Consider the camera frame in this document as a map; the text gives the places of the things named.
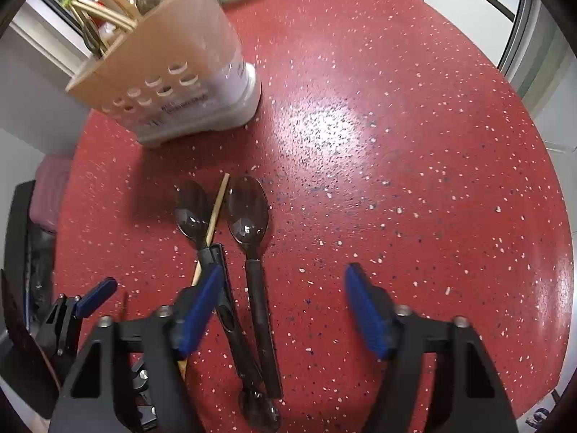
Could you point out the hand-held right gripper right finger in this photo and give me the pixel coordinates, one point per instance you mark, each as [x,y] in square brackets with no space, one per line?
[367,313]

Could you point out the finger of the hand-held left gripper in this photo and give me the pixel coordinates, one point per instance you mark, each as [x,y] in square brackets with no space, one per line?
[97,296]
[143,381]

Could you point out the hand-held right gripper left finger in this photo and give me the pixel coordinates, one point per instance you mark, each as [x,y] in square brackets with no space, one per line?
[198,311]

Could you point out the dark spoon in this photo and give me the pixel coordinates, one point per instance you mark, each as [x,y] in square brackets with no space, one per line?
[216,216]

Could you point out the beige plastic utensil holder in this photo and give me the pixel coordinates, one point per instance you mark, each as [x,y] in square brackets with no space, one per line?
[189,63]

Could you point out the black chair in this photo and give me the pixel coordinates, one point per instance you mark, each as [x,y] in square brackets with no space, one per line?
[20,234]

